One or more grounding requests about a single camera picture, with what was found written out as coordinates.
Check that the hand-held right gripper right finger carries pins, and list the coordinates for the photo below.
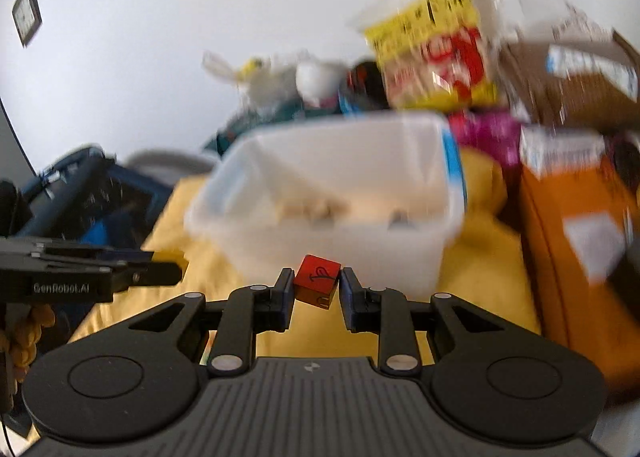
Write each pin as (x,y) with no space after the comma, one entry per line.
(348,299)

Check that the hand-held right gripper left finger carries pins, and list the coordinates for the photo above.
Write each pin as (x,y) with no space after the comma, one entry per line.
(286,299)

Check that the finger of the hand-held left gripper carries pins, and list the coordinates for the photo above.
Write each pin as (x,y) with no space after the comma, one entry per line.
(100,254)
(150,274)

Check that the red wooden cube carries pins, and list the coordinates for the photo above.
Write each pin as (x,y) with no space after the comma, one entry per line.
(316,282)

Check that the white plastic bin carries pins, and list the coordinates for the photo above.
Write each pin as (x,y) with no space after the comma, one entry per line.
(325,237)

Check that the person's left hand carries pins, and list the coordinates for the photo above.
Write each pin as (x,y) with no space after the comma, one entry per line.
(27,337)

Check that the yellow blanket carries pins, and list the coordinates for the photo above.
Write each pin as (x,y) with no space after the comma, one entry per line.
(480,257)

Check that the pink tinsel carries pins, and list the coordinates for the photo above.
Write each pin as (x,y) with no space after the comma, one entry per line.
(487,137)

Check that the black round object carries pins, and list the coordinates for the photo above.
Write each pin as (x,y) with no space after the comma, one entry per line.
(365,84)

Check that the orange box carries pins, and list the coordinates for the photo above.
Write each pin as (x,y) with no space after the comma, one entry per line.
(565,262)

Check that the white plastic bag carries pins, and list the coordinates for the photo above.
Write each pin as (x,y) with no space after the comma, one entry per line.
(270,77)

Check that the yellow red snack bag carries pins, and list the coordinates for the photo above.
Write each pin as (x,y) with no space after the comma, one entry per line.
(435,52)

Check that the brown bag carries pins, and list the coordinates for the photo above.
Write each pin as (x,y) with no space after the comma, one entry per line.
(575,97)

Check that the framed wall clock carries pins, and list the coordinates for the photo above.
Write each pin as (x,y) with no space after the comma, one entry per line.
(26,14)

